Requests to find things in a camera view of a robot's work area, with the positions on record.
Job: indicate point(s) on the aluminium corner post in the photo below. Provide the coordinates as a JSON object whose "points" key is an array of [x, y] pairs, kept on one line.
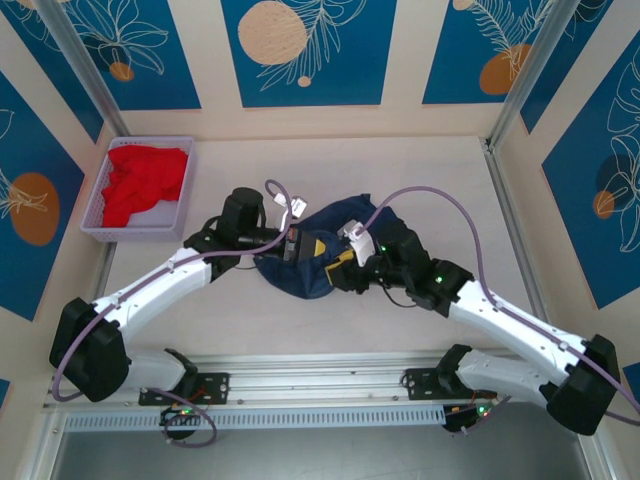
{"points": [[82, 65], [532, 70]]}

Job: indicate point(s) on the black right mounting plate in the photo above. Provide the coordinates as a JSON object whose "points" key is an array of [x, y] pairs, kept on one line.
{"points": [[420, 385]]}

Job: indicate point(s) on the black mounting plate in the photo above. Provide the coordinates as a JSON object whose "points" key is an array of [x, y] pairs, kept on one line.
{"points": [[420, 385], [217, 387]]}

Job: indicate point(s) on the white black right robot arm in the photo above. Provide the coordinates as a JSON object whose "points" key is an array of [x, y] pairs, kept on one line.
{"points": [[510, 320]]}

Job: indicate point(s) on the aluminium side rail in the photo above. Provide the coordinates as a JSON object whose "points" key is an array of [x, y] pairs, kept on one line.
{"points": [[102, 275], [499, 175]]}

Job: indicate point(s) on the red cloth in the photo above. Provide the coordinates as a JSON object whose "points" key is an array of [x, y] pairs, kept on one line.
{"points": [[140, 180]]}

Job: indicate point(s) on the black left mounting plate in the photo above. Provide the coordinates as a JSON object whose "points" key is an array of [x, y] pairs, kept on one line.
{"points": [[217, 387]]}

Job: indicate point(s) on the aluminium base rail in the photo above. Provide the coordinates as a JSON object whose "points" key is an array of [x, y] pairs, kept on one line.
{"points": [[320, 385]]}

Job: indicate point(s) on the navy blue t-shirt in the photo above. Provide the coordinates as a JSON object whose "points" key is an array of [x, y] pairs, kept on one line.
{"points": [[300, 280]]}

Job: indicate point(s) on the lavender plastic basket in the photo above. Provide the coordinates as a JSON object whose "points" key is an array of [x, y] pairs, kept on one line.
{"points": [[92, 220]]}

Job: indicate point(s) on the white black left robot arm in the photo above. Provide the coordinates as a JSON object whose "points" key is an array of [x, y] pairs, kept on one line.
{"points": [[150, 290]]}

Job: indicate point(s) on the aluminium frame bar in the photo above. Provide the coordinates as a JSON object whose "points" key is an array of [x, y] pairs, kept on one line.
{"points": [[30, 465], [597, 457]]}

